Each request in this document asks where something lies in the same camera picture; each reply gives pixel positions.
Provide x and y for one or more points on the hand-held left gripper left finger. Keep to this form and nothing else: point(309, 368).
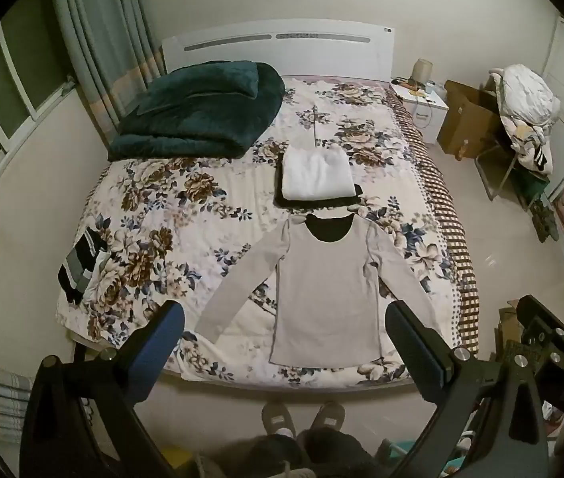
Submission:
point(162, 341)

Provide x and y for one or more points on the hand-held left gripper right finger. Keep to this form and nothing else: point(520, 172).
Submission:
point(411, 348)

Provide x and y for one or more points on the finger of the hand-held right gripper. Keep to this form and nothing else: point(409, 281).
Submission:
point(541, 316)

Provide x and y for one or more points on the beige long-sleeve shirt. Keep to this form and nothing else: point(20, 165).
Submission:
point(331, 289)

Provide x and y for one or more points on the small cardboard box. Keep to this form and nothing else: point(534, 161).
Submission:
point(510, 326)

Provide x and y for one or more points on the person's right shoe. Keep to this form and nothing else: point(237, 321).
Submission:
point(327, 416)

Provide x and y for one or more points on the person's shoe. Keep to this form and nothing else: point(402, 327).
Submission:
point(278, 418)
point(327, 416)

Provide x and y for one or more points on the black grey striped garment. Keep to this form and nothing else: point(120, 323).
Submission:
point(80, 264)

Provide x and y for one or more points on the person's right leg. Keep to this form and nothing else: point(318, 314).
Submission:
point(336, 450)

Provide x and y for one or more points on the person's leg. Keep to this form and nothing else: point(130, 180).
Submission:
point(272, 455)
point(336, 450)

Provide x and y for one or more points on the bed with floral sheet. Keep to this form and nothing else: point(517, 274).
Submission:
point(172, 209)

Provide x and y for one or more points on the person's left shoe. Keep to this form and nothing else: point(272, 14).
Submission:
point(278, 418)

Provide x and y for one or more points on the person's left leg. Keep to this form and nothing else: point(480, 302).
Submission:
point(272, 455)

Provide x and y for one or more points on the black folded garment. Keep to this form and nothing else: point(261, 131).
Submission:
point(311, 202)

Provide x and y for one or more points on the white folded garment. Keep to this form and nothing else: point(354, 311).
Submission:
point(316, 172)

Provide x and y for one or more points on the brown cardboard box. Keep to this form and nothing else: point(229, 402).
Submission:
point(466, 114)

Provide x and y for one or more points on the white nightstand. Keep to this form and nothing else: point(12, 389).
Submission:
point(426, 112)

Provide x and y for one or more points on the dark green folded blanket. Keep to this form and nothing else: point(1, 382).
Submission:
point(197, 109)

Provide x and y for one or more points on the beige table lamp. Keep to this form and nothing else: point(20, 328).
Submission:
point(423, 70)

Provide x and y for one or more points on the white bed headboard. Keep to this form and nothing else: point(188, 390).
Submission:
point(282, 52)

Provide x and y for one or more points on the pale green curtain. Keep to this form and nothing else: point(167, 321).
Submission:
point(97, 35)

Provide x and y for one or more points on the metal frame chair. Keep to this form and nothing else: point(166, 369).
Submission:
point(503, 172)

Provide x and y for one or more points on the white frame window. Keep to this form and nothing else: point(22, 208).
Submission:
point(8, 74)

